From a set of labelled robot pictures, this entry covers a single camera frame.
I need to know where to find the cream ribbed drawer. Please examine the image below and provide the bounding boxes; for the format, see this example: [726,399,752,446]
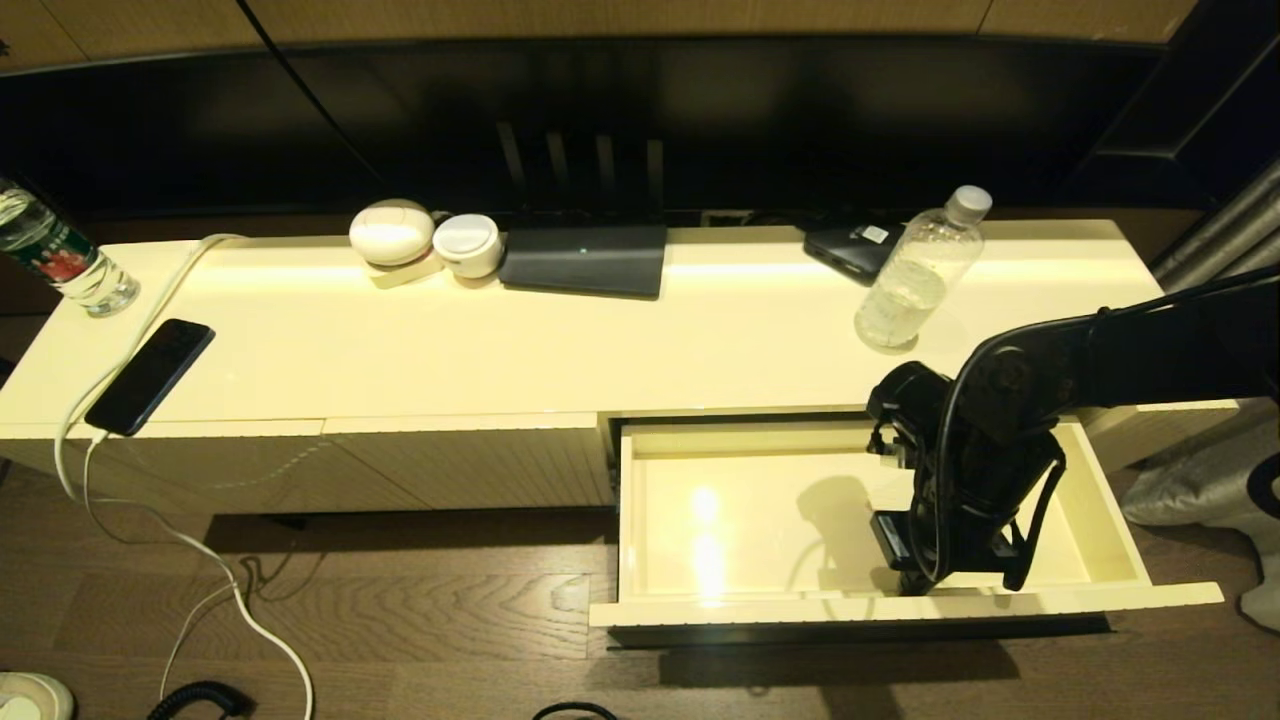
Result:
[590,412,1226,631]

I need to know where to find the clear bottle white cap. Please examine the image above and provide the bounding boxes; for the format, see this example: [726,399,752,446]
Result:
[855,185,994,352]

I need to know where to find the cream tv cabinet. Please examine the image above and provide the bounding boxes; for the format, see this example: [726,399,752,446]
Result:
[0,220,1241,517]

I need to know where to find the grey curtain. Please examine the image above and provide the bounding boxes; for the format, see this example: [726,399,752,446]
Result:
[1120,155,1280,633]

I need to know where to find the black box with sticker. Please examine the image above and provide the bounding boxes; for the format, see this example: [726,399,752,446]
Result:
[802,224,906,287]

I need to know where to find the cream ribbed cabinet door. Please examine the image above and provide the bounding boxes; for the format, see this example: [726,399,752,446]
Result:
[325,412,618,509]

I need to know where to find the dark grey router box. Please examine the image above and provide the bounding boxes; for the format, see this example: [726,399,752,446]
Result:
[498,224,668,300]

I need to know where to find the black television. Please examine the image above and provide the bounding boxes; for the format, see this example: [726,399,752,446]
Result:
[0,40,1166,226]

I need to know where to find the white round device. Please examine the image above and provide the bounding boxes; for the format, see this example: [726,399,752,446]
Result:
[433,214,505,280]

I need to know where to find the cream flat base block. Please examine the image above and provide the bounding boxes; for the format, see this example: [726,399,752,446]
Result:
[368,250,447,290]

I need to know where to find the white egg-shaped device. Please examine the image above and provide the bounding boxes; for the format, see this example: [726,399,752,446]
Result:
[348,199,437,267]

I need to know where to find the cream scratched cabinet door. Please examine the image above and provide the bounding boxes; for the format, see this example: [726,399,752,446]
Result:
[0,418,431,517]

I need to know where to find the black smartphone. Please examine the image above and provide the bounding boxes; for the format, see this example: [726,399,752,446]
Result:
[84,319,216,437]

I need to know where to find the white sneaker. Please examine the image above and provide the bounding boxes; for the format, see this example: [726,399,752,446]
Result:
[0,672,76,720]

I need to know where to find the water bottle green red label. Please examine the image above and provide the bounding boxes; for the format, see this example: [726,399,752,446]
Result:
[0,178,141,319]

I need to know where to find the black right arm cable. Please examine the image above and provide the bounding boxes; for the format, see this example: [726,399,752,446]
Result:
[915,305,1069,593]

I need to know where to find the thick white power cable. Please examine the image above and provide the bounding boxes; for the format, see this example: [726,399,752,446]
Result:
[55,234,316,720]

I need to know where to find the black coiled cable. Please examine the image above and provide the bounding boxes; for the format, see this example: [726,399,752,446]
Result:
[148,680,259,720]

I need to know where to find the thin white charging cable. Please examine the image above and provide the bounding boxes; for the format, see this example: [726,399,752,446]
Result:
[82,432,246,701]

